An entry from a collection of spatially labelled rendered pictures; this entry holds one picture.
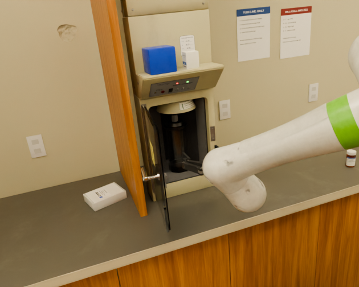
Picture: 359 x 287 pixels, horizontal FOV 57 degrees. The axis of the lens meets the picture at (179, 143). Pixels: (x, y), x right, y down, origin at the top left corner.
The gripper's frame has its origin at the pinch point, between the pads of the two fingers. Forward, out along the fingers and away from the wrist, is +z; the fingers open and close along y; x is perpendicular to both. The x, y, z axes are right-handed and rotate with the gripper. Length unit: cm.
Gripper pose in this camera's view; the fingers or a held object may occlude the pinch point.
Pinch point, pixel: (200, 152)
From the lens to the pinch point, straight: 127.2
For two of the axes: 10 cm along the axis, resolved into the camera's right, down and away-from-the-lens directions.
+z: -3.4, -3.2, 8.9
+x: 0.9, 9.3, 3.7
